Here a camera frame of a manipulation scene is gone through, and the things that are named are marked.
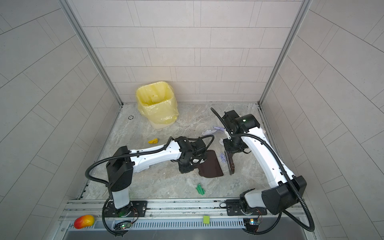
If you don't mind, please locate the brown hand brush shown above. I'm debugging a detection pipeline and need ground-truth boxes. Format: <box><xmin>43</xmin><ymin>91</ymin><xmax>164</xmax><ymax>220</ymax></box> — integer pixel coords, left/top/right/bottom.
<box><xmin>226</xmin><ymin>152</ymin><xmax>235</xmax><ymax>175</ymax></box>

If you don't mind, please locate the brown dustpan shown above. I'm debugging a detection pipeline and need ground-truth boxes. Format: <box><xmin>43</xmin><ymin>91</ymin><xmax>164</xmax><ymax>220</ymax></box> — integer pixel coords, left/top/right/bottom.
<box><xmin>198</xmin><ymin>150</ymin><xmax>224</xmax><ymax>179</ymax></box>

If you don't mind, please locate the yellow-lined trash bin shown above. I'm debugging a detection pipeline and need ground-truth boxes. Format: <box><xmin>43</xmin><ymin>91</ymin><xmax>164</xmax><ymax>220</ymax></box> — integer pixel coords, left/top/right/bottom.
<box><xmin>136</xmin><ymin>82</ymin><xmax>179</xmax><ymax>130</ymax></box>

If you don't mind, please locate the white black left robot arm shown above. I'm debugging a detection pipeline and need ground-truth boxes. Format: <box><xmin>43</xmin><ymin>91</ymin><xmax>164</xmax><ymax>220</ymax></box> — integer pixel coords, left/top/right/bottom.
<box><xmin>85</xmin><ymin>135</ymin><xmax>215</xmax><ymax>237</ymax></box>

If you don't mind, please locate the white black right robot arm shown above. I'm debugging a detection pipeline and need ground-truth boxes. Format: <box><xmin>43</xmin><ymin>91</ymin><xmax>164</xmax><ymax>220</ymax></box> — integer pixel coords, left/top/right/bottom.
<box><xmin>211</xmin><ymin>108</ymin><xmax>315</xmax><ymax>236</ymax></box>

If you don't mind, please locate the purple paper scrap right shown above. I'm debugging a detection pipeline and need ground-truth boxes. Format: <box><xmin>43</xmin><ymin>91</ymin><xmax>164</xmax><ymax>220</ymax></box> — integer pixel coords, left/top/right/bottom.
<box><xmin>220</xmin><ymin>153</ymin><xmax>227</xmax><ymax>163</ymax></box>

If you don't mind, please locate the purple paper scrap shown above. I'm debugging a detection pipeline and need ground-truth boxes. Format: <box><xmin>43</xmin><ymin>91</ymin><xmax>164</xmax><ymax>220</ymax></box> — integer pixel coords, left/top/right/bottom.
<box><xmin>213</xmin><ymin>126</ymin><xmax>226</xmax><ymax>133</ymax></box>
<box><xmin>220</xmin><ymin>153</ymin><xmax>227</xmax><ymax>163</ymax></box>

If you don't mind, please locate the purple paper scrap far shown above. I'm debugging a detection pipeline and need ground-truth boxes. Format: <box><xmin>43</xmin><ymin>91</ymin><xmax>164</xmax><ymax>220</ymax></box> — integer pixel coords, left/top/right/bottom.
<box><xmin>213</xmin><ymin>126</ymin><xmax>226</xmax><ymax>133</ymax></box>

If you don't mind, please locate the white paper scrap far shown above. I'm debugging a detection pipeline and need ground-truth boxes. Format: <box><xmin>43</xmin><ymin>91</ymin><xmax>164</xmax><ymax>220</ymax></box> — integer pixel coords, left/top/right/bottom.
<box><xmin>202</xmin><ymin>130</ymin><xmax>217</xmax><ymax>136</ymax></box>

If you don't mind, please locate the green paper scrap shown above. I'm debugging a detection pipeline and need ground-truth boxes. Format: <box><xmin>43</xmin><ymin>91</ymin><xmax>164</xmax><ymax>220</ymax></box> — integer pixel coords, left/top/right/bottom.
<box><xmin>196</xmin><ymin>184</ymin><xmax>206</xmax><ymax>196</ymax></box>

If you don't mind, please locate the yellow paper scrap left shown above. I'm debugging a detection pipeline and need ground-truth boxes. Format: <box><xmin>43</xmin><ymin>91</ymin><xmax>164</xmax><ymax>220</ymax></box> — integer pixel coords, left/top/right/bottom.
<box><xmin>148</xmin><ymin>138</ymin><xmax>159</xmax><ymax>144</ymax></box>

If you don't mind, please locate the right circuit board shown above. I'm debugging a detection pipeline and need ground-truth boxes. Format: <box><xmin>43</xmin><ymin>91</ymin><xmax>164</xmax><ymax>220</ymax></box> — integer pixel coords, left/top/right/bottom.
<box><xmin>243</xmin><ymin>218</ymin><xmax>261</xmax><ymax>233</ymax></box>

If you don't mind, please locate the circuit board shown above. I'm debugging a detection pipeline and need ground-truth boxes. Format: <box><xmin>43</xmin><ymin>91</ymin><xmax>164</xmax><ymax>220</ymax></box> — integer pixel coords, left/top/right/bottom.
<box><xmin>243</xmin><ymin>218</ymin><xmax>261</xmax><ymax>233</ymax></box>
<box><xmin>114</xmin><ymin>221</ymin><xmax>132</xmax><ymax>231</ymax></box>

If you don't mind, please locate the left circuit board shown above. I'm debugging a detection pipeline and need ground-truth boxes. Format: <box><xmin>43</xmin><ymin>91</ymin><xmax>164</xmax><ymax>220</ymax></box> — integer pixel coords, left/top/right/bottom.
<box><xmin>114</xmin><ymin>221</ymin><xmax>132</xmax><ymax>231</ymax></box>

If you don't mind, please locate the red yellow mango toy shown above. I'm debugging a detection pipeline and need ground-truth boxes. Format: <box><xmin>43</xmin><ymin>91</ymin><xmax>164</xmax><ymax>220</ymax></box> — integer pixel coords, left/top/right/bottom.
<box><xmin>74</xmin><ymin>215</ymin><xmax>95</xmax><ymax>230</ymax></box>

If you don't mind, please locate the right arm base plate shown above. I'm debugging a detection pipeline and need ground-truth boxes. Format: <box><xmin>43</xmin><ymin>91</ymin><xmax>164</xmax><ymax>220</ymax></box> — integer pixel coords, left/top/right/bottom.
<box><xmin>225</xmin><ymin>199</ymin><xmax>268</xmax><ymax>216</ymax></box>

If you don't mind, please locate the aluminium front rail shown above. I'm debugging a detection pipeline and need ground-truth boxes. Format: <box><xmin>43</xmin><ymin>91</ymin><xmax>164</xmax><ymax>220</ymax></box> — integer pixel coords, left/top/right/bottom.
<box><xmin>58</xmin><ymin>197</ymin><xmax>313</xmax><ymax>230</ymax></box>

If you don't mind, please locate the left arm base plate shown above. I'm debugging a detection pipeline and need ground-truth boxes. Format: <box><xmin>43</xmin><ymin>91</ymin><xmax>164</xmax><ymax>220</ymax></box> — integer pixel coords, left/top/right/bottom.
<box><xmin>103</xmin><ymin>200</ymin><xmax>148</xmax><ymax>218</ymax></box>

